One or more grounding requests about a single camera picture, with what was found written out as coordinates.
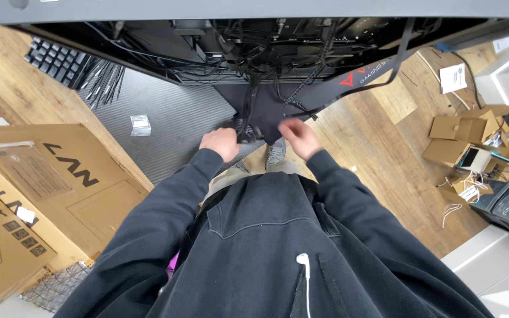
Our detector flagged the person's left hand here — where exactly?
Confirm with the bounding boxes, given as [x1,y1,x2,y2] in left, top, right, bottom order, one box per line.
[199,127,240,163]

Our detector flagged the person's right hand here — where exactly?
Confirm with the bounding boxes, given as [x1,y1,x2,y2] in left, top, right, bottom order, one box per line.
[277,117,324,162]

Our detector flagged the black desk mat red logo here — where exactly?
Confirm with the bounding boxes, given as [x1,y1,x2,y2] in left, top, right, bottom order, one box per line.
[212,44,416,146]

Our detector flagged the khaki trousers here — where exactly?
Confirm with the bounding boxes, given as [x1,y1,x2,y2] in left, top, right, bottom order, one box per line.
[201,159,302,209]

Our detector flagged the grey carbon-pattern mat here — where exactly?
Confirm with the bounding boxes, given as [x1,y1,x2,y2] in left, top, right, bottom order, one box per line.
[75,66,267,186]

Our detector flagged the small clear plastic bag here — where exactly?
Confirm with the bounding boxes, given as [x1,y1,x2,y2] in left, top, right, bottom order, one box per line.
[130,114,152,137]

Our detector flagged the open black computer case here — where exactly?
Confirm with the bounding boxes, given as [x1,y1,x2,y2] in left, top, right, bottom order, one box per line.
[0,0,509,87]

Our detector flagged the black jacket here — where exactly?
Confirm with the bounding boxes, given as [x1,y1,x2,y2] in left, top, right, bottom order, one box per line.
[55,148,496,318]

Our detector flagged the white earbud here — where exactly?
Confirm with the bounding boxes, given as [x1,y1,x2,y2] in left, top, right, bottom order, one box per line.
[296,253,313,318]

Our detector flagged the pink object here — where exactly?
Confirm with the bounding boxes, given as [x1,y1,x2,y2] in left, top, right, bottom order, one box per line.
[166,252,180,281]

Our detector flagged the white paper sheet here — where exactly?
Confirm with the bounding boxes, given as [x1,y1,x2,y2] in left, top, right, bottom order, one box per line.
[439,63,468,95]

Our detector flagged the large printed cardboard box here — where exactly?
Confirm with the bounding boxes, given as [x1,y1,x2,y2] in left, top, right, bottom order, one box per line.
[0,124,154,266]

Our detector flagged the heap of cardboard boxes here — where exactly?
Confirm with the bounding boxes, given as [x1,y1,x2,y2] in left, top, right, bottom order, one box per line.
[422,104,509,205]

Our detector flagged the white twist ties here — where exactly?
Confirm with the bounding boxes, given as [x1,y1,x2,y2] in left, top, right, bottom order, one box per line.
[440,202,464,229]

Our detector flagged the black keyboard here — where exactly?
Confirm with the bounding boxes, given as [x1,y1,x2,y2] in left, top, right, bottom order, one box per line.
[23,36,94,91]

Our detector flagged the mesh packaging sheet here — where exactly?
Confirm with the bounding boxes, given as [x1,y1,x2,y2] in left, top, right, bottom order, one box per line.
[18,261,94,314]

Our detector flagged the white cabinet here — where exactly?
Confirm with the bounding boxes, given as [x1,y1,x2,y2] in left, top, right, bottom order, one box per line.
[440,224,509,318]

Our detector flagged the bundle of black cable ties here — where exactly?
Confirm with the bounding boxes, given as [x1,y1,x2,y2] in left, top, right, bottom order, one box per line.
[78,59,126,110]

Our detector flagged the black floor cable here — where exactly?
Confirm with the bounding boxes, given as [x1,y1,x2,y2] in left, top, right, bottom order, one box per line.
[451,50,486,109]

